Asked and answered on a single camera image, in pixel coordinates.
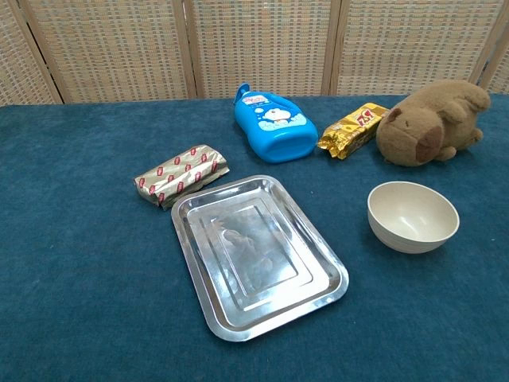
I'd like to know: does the stainless steel rectangular tray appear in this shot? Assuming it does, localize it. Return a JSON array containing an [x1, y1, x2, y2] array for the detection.
[[170, 174, 350, 343]]

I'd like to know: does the cream round bowl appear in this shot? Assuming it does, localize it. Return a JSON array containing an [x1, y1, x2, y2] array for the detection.
[[367, 181, 460, 255]]

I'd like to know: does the blue cartoon detergent bottle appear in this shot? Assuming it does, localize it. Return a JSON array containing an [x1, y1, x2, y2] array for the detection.
[[233, 82, 319, 165]]

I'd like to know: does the silver foil snack packet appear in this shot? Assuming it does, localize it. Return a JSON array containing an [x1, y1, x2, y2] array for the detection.
[[134, 144, 231, 211]]

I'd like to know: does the gold foil snack packet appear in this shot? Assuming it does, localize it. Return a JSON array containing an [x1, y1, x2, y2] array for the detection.
[[317, 102, 390, 161]]

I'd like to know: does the woven folding screen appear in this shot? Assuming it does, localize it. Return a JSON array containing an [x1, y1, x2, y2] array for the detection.
[[0, 0, 509, 107]]

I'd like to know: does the blue table cloth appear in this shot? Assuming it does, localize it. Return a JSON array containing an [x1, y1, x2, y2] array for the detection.
[[0, 93, 509, 382]]

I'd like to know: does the brown capybara plush toy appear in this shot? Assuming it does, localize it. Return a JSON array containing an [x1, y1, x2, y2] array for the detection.
[[375, 80, 492, 167]]

